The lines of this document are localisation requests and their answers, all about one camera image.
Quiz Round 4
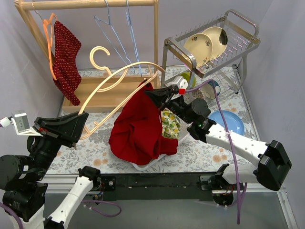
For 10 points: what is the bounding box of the cream plate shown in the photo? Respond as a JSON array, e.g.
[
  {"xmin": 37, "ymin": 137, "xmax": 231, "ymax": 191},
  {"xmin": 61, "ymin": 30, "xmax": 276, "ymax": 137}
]
[
  {"xmin": 184, "ymin": 33, "xmax": 213, "ymax": 68},
  {"xmin": 202, "ymin": 26, "xmax": 228, "ymax": 60}
]

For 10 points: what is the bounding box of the red polka dot garment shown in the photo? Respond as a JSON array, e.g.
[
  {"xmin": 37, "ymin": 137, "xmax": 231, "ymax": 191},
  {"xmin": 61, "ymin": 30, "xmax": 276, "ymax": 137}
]
[{"xmin": 52, "ymin": 21, "xmax": 81, "ymax": 106}]

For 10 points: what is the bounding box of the metal dish rack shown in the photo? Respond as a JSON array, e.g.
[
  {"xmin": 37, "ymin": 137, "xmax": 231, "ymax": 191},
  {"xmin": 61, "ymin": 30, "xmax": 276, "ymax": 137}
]
[{"xmin": 162, "ymin": 9, "xmax": 261, "ymax": 94}]

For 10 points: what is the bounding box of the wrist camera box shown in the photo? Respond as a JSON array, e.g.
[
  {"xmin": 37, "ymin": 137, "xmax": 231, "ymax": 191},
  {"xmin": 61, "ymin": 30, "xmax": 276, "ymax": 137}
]
[
  {"xmin": 0, "ymin": 111, "xmax": 40, "ymax": 136},
  {"xmin": 169, "ymin": 76, "xmax": 188, "ymax": 95}
]

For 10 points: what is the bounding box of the blue wire hanger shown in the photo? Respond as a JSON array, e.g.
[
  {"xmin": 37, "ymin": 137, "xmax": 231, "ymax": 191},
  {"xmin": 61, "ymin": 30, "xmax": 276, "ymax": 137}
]
[
  {"xmin": 125, "ymin": 0, "xmax": 140, "ymax": 62},
  {"xmin": 94, "ymin": 0, "xmax": 132, "ymax": 65}
]

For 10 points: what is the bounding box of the patterned brown bowl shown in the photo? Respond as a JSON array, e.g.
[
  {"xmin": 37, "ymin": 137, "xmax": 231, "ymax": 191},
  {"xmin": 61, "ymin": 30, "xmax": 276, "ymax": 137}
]
[{"xmin": 192, "ymin": 89, "xmax": 205, "ymax": 99}]

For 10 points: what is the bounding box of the green bowl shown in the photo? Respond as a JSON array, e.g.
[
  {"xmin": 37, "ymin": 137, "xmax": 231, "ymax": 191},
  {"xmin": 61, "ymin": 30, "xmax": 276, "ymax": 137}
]
[{"xmin": 179, "ymin": 72, "xmax": 197, "ymax": 91}]

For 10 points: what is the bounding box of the red skirt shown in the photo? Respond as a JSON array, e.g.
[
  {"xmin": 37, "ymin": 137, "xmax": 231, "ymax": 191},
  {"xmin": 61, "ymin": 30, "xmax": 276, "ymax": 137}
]
[{"xmin": 109, "ymin": 83, "xmax": 178, "ymax": 166}]

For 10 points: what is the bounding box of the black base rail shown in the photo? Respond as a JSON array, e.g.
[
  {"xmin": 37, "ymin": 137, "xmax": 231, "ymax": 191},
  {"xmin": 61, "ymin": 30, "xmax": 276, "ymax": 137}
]
[{"xmin": 100, "ymin": 172, "xmax": 236, "ymax": 202}]

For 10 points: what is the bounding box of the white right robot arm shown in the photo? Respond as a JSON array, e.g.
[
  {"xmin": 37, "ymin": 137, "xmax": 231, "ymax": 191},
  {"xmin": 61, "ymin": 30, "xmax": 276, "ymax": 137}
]
[{"xmin": 145, "ymin": 86, "xmax": 292, "ymax": 191}]

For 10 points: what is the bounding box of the blue plate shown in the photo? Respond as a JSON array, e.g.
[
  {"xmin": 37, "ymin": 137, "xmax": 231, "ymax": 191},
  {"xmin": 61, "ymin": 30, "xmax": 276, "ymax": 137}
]
[{"xmin": 209, "ymin": 110, "xmax": 244, "ymax": 135}]

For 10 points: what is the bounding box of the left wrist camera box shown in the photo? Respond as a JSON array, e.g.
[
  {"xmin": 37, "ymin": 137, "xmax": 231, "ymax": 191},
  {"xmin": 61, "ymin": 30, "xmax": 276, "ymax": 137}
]
[{"xmin": 0, "ymin": 111, "xmax": 40, "ymax": 136}]

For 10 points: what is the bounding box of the teal white bowl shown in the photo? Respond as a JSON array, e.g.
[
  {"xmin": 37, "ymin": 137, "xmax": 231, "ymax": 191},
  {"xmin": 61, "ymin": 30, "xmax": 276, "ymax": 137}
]
[{"xmin": 201, "ymin": 80, "xmax": 221, "ymax": 99}]

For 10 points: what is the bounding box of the orange hanger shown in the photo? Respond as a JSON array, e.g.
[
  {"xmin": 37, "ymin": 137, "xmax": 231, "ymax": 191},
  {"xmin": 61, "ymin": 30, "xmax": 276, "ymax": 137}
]
[{"xmin": 32, "ymin": 1, "xmax": 58, "ymax": 81}]

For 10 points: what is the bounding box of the lemon print garment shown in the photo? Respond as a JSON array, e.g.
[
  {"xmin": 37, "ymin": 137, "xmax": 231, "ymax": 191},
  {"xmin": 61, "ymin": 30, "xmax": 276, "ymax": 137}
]
[{"xmin": 161, "ymin": 110, "xmax": 181, "ymax": 140}]

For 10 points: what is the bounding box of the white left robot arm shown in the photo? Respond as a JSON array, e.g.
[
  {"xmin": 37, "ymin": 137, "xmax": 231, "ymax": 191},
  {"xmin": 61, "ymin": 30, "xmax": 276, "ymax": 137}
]
[{"xmin": 0, "ymin": 112, "xmax": 102, "ymax": 229}]

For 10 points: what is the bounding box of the floral table mat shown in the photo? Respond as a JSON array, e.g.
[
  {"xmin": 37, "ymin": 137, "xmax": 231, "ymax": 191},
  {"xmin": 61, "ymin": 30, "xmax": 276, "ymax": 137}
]
[{"xmin": 48, "ymin": 67, "xmax": 259, "ymax": 175}]

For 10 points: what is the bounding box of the cream plate front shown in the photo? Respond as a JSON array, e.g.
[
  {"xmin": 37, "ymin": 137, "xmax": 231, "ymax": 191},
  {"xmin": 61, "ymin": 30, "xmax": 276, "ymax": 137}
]
[{"xmin": 184, "ymin": 33, "xmax": 213, "ymax": 68}]

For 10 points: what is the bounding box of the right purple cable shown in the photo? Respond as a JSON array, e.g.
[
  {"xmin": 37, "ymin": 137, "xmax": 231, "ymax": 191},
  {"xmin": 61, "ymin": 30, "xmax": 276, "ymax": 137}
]
[{"xmin": 184, "ymin": 80, "xmax": 248, "ymax": 225}]

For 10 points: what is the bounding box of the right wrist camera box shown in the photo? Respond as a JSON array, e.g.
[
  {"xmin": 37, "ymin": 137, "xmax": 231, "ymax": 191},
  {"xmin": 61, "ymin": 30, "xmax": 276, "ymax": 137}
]
[{"xmin": 169, "ymin": 76, "xmax": 188, "ymax": 95}]

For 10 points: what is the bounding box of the wooden clothes rack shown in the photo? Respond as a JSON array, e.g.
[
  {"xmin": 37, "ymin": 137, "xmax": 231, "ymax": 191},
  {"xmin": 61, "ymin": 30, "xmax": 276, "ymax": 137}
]
[{"xmin": 14, "ymin": 0, "xmax": 161, "ymax": 113}]

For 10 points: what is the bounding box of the cream plate back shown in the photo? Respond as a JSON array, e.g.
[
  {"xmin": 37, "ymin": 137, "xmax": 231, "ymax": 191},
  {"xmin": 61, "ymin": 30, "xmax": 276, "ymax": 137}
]
[{"xmin": 202, "ymin": 26, "xmax": 228, "ymax": 60}]

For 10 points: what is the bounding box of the beige plastic hanger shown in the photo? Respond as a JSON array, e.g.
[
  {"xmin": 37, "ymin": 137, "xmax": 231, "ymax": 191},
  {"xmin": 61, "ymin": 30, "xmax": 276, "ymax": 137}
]
[{"xmin": 76, "ymin": 46, "xmax": 165, "ymax": 140}]

